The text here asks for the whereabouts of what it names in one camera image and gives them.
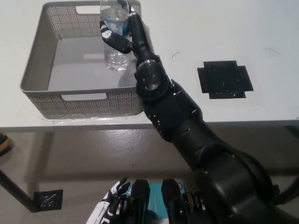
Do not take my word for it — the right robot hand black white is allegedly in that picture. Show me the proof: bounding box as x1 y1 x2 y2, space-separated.
99 0 161 67

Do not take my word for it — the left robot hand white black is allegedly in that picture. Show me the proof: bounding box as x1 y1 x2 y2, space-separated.
85 176 131 224

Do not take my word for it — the clear plastic water bottle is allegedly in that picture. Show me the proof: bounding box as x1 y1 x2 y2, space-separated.
100 0 131 72

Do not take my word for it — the grey perforated plastic basket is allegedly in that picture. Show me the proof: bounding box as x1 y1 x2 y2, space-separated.
20 0 147 120

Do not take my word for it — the clear tape strip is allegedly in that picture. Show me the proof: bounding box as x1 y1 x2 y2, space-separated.
39 113 141 125

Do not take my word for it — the black tape square patch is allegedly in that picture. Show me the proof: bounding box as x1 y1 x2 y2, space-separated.
197 60 254 100

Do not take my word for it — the black metal table leg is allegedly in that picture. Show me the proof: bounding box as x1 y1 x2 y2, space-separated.
284 125 299 142
0 167 39 213

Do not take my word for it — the black cable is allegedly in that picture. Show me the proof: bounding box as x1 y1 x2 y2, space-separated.
274 179 299 206

